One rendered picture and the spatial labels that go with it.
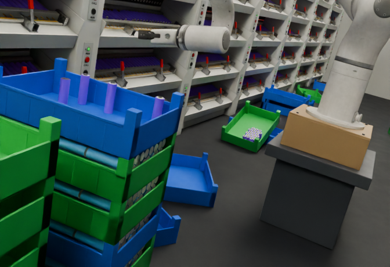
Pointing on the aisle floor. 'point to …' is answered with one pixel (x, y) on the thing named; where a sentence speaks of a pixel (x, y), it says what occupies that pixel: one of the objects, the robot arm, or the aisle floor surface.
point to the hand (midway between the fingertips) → (144, 34)
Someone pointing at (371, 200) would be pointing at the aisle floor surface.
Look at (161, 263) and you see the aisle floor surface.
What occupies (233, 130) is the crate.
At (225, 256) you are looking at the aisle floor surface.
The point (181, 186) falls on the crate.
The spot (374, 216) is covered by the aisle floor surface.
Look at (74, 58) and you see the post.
